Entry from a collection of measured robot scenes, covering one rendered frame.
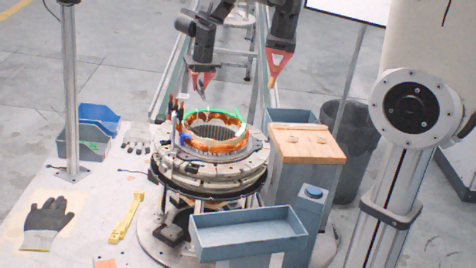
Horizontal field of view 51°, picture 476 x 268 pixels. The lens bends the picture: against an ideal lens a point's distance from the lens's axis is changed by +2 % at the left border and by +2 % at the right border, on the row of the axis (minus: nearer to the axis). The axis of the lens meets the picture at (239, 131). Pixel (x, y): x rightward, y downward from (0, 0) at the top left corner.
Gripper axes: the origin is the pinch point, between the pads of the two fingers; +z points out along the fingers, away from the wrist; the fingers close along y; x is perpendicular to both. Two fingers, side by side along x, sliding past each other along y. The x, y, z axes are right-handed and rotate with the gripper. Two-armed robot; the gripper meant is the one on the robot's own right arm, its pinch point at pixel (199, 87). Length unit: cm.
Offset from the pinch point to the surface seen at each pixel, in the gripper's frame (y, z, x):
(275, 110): -29.2, 11.7, -4.5
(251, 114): -83, 101, -146
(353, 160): -120, 88, -71
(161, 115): -1, 44, -56
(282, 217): -11.2, 10.8, 46.4
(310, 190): -22.2, 10.0, 38.5
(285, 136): -24.6, 9.4, 14.0
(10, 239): 52, 38, 17
